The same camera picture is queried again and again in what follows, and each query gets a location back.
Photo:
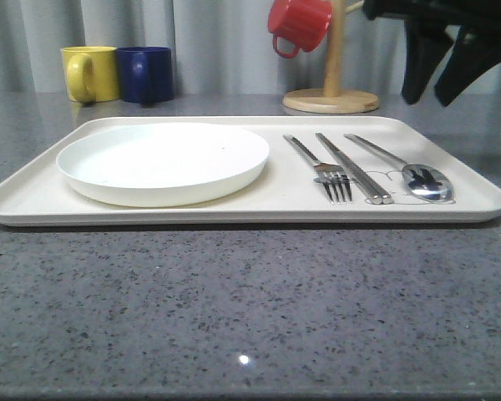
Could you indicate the white round plate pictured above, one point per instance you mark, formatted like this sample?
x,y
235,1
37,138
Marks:
x,y
164,164

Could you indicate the beige rabbit serving tray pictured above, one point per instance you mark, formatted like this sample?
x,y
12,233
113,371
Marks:
x,y
286,191

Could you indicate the red mug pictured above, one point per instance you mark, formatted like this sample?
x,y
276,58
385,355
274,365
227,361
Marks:
x,y
298,25

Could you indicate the dark blue mug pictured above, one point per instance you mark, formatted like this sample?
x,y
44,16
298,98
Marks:
x,y
145,74

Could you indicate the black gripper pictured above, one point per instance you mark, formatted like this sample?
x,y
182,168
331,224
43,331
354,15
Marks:
x,y
476,50

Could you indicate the yellow mug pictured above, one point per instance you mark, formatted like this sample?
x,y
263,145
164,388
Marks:
x,y
90,73

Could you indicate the wooden mug tree stand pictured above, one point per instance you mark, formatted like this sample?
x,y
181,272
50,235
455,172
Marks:
x,y
332,98

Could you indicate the grey curtain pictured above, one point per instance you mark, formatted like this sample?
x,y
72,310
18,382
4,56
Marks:
x,y
219,47

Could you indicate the silver metal spoon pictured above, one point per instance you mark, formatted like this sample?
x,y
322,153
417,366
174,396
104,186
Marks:
x,y
422,181

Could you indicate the silver metal fork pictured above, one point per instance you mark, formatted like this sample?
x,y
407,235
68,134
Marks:
x,y
333,178

